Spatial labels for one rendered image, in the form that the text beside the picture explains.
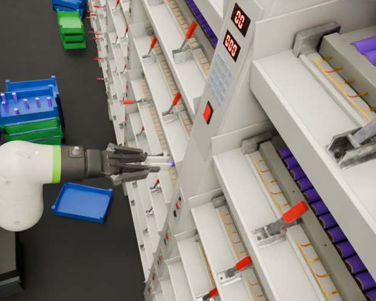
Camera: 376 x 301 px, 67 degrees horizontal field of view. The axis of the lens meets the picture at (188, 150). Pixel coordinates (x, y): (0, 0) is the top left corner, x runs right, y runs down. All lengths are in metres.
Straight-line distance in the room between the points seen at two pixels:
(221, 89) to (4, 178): 0.51
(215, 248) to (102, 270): 1.21
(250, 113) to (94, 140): 1.86
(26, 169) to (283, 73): 0.56
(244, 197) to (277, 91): 0.19
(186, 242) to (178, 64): 0.47
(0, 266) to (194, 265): 0.91
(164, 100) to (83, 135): 1.47
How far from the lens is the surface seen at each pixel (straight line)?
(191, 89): 0.61
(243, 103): 0.43
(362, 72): 0.35
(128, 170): 0.79
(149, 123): 1.05
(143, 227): 1.45
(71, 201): 1.95
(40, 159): 0.72
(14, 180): 0.73
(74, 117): 2.41
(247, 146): 0.48
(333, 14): 0.41
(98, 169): 0.75
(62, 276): 1.78
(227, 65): 0.42
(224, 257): 0.62
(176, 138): 0.76
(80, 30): 3.07
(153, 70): 0.96
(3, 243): 1.51
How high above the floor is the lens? 1.68
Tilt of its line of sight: 49 degrees down
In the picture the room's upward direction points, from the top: 17 degrees clockwise
